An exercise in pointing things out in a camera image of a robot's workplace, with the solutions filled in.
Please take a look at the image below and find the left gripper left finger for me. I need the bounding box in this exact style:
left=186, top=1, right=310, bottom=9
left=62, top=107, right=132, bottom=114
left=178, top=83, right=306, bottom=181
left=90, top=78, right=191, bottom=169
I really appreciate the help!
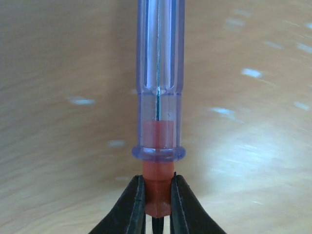
left=90, top=175, right=146, bottom=234

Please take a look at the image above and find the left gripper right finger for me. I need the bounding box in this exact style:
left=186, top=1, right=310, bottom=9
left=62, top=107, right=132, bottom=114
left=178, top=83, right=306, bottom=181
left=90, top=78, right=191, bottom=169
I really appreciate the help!
left=170, top=174, right=226, bottom=234

